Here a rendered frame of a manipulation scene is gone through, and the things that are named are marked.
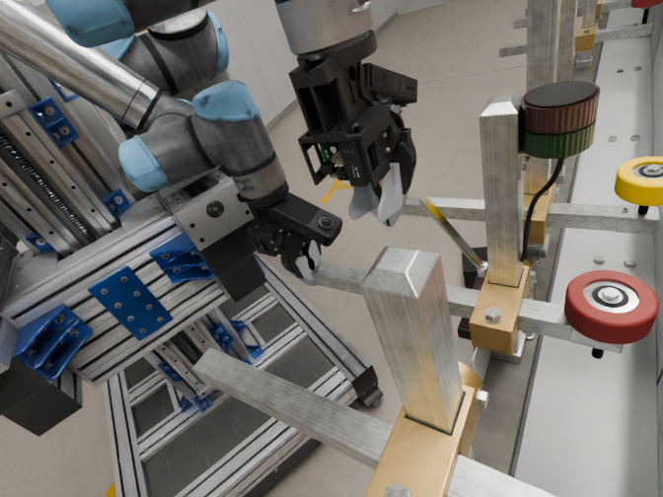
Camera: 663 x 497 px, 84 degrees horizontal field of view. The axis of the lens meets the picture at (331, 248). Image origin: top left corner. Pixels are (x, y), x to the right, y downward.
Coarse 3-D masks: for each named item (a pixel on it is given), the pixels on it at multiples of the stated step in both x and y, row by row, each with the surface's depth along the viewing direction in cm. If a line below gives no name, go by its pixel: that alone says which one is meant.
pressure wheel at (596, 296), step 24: (576, 288) 41; (600, 288) 41; (624, 288) 40; (648, 288) 39; (576, 312) 39; (600, 312) 38; (624, 312) 37; (648, 312) 37; (600, 336) 39; (624, 336) 38
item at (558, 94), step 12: (552, 84) 35; (564, 84) 34; (576, 84) 33; (588, 84) 33; (528, 96) 34; (540, 96) 34; (552, 96) 33; (564, 96) 32; (576, 96) 32; (588, 96) 31; (564, 132) 32; (528, 156) 39; (552, 180) 38; (540, 192) 40; (528, 216) 43; (528, 228) 44
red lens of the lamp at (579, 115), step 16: (592, 96) 31; (528, 112) 33; (544, 112) 32; (560, 112) 31; (576, 112) 31; (592, 112) 32; (528, 128) 34; (544, 128) 33; (560, 128) 32; (576, 128) 32
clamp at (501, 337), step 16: (528, 272) 50; (496, 288) 49; (512, 288) 48; (528, 288) 52; (480, 304) 48; (496, 304) 47; (512, 304) 46; (480, 320) 46; (512, 320) 45; (480, 336) 47; (496, 336) 45; (512, 336) 44; (512, 352) 46
